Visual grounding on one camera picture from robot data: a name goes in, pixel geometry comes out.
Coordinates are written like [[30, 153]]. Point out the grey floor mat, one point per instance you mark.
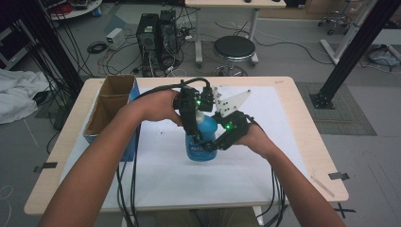
[[353, 116]]

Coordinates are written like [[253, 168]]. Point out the pale blue bag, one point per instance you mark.
[[383, 57]]

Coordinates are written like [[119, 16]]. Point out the person's left hand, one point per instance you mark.
[[157, 107]]

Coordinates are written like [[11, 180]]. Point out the round white table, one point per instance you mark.
[[78, 11]]

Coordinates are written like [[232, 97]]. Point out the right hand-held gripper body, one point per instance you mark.
[[236, 127]]

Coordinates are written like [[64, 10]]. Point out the white table mat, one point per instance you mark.
[[176, 179]]

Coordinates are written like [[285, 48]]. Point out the white desk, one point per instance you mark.
[[235, 3]]

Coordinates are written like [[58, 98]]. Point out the white crumpled cloth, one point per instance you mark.
[[17, 94]]

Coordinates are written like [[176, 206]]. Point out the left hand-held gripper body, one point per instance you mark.
[[189, 99]]

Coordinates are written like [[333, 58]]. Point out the black tape cross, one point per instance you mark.
[[345, 210]]

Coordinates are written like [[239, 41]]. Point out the office chair base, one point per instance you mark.
[[335, 20]]

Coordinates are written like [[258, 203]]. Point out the black round stool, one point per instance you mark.
[[234, 47]]

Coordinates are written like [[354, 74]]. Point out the black computer tower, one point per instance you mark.
[[147, 34], [168, 31]]

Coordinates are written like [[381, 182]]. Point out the blue cardboard box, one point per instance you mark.
[[108, 104]]

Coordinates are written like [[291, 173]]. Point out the blue bottle with white cap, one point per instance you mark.
[[206, 127]]

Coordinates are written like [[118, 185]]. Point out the white table leg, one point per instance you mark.
[[258, 216]]

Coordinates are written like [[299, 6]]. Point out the person's right hand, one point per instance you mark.
[[257, 140]]

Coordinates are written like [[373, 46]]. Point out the small white box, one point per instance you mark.
[[115, 38]]

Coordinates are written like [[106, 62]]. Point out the black tape strip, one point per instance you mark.
[[45, 166], [339, 176]]

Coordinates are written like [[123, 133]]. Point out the white metal stand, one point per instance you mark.
[[346, 34]]

